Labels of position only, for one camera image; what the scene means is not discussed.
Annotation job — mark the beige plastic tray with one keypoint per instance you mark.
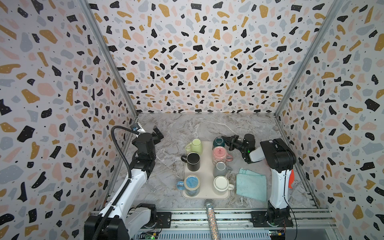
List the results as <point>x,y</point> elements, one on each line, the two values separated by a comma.
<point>205,175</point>

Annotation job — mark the teal cloth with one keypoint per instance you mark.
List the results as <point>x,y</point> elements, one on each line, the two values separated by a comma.
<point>251,185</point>

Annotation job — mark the light green mug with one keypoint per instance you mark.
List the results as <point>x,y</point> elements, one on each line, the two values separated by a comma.
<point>195,146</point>

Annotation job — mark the dark green mug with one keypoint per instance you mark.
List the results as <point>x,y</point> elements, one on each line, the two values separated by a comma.
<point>218,142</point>

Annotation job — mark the grey mug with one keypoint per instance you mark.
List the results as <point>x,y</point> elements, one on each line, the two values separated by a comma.
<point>220,169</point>

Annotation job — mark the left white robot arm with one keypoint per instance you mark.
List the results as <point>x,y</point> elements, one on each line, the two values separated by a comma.
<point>115,222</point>

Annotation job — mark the white mug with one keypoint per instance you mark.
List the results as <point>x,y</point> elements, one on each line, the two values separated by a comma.
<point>222,185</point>

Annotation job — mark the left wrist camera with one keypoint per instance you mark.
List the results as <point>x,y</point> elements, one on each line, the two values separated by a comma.
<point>137,128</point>

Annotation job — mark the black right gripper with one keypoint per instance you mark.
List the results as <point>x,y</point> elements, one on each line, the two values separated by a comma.
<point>235,142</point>

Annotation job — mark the pink ghost mug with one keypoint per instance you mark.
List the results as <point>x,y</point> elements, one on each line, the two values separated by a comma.
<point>220,154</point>

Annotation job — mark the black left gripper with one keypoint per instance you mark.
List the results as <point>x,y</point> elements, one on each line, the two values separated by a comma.
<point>155,139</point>

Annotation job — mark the red plush monster toy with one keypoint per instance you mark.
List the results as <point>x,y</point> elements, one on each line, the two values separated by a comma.
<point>291,179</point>

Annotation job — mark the blue glazed mug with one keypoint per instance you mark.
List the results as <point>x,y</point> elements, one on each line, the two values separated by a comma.
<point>191,185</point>

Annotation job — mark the glittery tube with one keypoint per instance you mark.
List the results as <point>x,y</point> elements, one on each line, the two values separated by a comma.
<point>209,206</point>

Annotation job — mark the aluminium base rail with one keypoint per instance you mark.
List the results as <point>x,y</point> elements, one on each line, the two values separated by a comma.
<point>192,224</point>

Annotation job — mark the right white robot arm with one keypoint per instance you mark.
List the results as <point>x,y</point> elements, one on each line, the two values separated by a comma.
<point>281,159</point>

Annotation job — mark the black mug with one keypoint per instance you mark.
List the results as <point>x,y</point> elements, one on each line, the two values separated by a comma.
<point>192,160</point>

